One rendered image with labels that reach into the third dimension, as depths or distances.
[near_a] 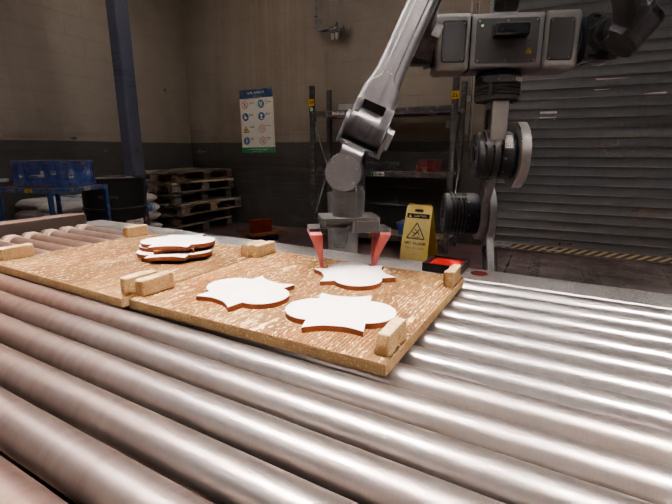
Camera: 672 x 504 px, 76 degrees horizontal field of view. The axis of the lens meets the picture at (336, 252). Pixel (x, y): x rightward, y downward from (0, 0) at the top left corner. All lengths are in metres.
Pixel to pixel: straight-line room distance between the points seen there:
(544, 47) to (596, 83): 3.93
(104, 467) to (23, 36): 5.96
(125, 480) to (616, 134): 5.26
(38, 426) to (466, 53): 1.29
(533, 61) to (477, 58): 0.16
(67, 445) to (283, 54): 6.26
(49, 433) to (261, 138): 6.30
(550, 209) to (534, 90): 1.30
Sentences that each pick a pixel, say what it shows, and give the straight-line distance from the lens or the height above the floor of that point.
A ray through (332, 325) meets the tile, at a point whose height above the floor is 0.94.
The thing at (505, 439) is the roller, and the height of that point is 0.91.
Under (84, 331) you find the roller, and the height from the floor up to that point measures 0.91.
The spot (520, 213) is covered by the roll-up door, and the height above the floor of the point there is 0.44.
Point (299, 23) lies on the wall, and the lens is 6.47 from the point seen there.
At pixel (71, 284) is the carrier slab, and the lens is 0.82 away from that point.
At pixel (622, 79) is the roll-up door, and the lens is 5.40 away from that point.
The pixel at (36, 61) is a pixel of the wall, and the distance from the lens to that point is 6.23.
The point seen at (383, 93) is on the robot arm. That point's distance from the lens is 0.74.
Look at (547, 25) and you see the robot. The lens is 1.47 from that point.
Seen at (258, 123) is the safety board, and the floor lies 1.52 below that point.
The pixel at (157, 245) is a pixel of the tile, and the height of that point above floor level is 0.97.
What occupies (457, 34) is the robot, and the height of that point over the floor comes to 1.47.
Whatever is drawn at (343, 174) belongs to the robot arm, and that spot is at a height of 1.11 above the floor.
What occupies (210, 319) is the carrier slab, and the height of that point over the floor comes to 0.94.
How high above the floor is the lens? 1.15
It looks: 13 degrees down
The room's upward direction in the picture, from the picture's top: straight up
